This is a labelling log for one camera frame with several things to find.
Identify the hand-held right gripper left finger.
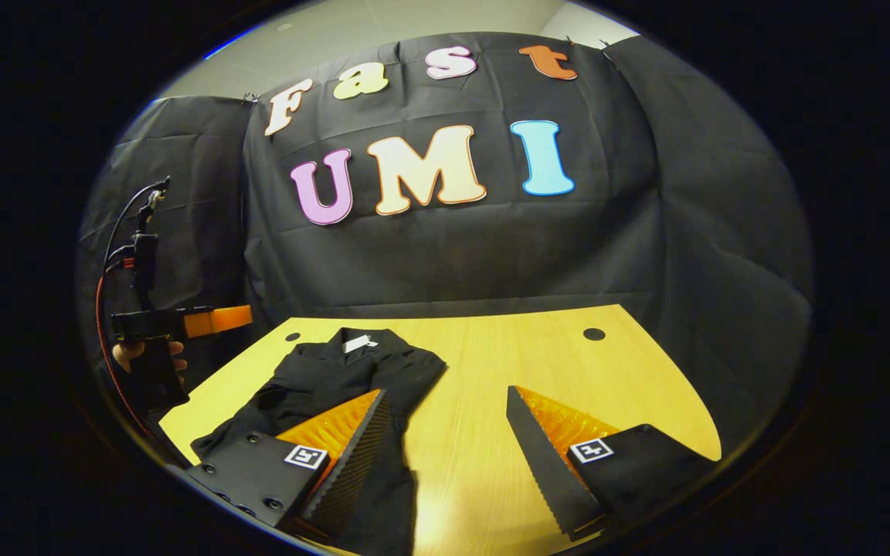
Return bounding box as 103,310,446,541
186,388,390,541

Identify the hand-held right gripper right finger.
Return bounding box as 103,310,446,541
505,385,716,541

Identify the black shirt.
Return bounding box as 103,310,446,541
190,327,447,556

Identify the black backdrop cloth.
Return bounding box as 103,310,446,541
74,32,813,456

